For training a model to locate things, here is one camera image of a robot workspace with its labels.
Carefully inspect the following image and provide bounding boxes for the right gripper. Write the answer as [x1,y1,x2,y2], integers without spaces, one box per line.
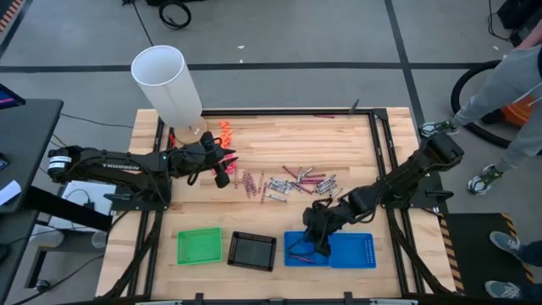
[301,202,346,258]

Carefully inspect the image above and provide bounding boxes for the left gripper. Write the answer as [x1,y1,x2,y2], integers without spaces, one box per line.
[182,130,240,190]

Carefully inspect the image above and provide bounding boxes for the blue plastic basket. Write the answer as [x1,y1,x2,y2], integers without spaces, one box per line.
[328,231,378,269]
[282,230,332,269]

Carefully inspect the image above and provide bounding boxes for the round wooden lamp base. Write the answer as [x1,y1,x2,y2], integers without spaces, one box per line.
[173,117,208,147]

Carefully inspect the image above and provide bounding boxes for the black plastic basket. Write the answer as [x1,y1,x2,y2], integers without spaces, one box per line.
[226,230,278,273]

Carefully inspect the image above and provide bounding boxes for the white cylindrical lamp shade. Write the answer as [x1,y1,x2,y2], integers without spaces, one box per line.
[130,44,204,130]

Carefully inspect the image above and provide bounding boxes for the green plastic basket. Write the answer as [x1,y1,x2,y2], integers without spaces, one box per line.
[176,226,224,267]

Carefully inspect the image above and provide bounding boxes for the white flat box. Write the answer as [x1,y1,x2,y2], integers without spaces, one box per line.
[48,180,118,233]

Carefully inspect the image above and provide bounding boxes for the person's shoe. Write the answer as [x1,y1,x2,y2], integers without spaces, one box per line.
[484,280,523,300]
[489,230,523,258]
[467,164,505,197]
[418,119,461,139]

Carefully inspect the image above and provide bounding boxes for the black mat yellow stripes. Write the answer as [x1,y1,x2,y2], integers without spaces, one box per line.
[438,211,537,297]

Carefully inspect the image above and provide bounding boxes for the black box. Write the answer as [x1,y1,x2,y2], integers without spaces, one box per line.
[146,0,205,7]

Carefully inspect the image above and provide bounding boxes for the black desk beam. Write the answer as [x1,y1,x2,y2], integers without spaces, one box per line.
[20,186,113,233]

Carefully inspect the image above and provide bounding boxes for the black desk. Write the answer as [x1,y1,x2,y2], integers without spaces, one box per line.
[0,97,64,215]

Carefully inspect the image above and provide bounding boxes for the person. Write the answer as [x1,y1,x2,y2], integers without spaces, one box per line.
[484,230,542,302]
[418,29,542,197]

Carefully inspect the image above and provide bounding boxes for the white paper sheet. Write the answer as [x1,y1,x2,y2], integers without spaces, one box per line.
[0,180,23,207]

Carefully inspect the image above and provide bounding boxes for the orange vacuum cleaner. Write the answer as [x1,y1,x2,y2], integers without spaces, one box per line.
[501,96,542,128]

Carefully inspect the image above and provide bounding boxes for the dark monitor screen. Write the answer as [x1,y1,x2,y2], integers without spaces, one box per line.
[0,83,27,110]

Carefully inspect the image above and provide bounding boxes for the orange black hazard tape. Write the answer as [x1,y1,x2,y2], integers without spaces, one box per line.
[0,0,25,34]

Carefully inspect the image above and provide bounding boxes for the black metal table frame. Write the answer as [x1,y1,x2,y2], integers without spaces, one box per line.
[101,108,456,305]

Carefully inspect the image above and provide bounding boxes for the black floor cable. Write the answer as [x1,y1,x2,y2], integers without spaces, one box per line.
[58,112,135,130]
[12,253,105,305]

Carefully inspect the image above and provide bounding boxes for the thin black cable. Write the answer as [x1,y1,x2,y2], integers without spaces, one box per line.
[122,0,154,47]

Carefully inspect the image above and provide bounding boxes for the coiled black cable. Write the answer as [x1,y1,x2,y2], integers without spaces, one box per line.
[158,1,192,31]

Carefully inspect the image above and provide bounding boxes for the black vacuum hose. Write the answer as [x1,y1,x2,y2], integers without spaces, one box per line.
[450,58,542,150]

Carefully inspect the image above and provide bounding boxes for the black equipment with cables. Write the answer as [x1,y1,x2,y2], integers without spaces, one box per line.
[486,0,542,47]

